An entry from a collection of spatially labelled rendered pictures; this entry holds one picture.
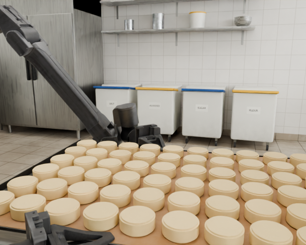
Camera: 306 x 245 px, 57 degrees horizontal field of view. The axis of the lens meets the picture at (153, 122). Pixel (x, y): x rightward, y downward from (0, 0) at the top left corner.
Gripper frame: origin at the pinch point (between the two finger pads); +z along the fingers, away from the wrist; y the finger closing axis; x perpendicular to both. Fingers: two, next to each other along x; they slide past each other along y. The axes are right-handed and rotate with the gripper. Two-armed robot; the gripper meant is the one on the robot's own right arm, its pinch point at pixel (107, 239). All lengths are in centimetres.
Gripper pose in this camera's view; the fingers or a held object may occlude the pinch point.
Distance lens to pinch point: 40.3
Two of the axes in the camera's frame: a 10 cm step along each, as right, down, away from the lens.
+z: 8.5, -1.0, 5.1
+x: -5.2, -1.8, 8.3
